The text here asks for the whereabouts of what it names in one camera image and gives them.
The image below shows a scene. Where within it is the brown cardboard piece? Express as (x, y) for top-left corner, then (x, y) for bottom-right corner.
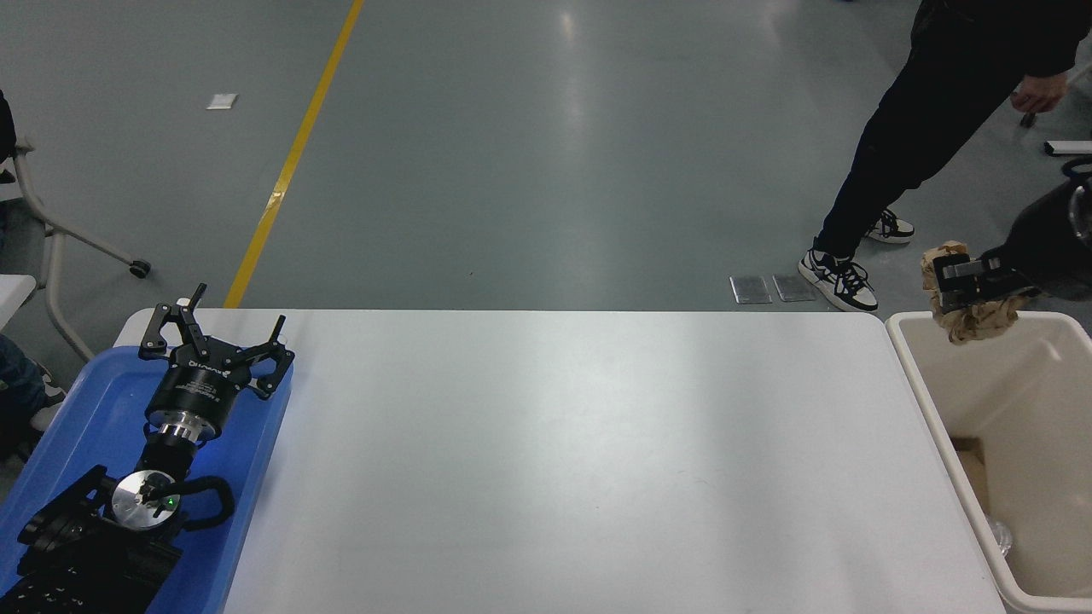
(950, 437), (991, 514)

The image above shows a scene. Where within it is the seated person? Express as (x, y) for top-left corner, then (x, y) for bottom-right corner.
(0, 88), (68, 466)

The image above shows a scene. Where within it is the large pale plastic bin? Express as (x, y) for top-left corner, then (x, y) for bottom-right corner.
(885, 310), (1092, 614)

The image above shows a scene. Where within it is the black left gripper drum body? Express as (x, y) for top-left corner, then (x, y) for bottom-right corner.
(144, 345), (257, 432)

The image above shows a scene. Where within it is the clear plastic bottle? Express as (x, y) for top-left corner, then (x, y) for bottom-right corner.
(985, 514), (1016, 560)

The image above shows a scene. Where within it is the metal floor plate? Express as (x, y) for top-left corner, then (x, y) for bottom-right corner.
(729, 274), (774, 304)
(771, 271), (818, 303)

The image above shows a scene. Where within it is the person's hand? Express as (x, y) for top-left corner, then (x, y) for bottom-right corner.
(1009, 72), (1070, 115)

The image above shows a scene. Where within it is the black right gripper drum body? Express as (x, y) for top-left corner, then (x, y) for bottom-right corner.
(1002, 180), (1092, 301)

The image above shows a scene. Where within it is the grey wheeled chair frame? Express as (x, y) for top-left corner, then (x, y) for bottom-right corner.
(0, 136), (153, 364)

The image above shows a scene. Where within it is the tan paper ball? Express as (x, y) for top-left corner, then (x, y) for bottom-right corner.
(920, 242), (1031, 345)

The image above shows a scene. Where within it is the blue plastic tray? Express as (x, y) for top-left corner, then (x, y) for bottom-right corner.
(0, 345), (295, 614)

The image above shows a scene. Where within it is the white side table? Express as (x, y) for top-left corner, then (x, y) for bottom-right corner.
(0, 274), (38, 332)

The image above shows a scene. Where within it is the person in black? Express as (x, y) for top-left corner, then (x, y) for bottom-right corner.
(797, 0), (1092, 313)

